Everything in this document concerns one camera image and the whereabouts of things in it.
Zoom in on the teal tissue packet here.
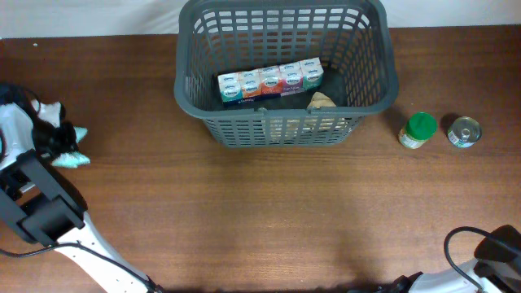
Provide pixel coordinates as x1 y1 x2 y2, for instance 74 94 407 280
51 126 90 168

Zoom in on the multicolour tissue pack row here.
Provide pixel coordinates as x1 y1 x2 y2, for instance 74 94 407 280
217 57 325 106

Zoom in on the tan paper snack packet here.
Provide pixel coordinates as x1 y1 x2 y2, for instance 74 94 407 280
268 91 354 142

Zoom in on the pull-tab tin can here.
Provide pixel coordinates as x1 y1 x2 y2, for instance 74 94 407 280
448 116 483 148

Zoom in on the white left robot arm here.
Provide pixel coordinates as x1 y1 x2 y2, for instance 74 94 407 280
1 82 163 293

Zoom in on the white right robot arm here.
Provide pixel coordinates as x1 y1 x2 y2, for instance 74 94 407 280
379 225 520 293

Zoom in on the grey plastic lattice basket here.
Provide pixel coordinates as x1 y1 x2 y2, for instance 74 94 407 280
174 0 398 147

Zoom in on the green lid spice jar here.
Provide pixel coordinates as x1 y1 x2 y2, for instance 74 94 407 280
398 112 437 149

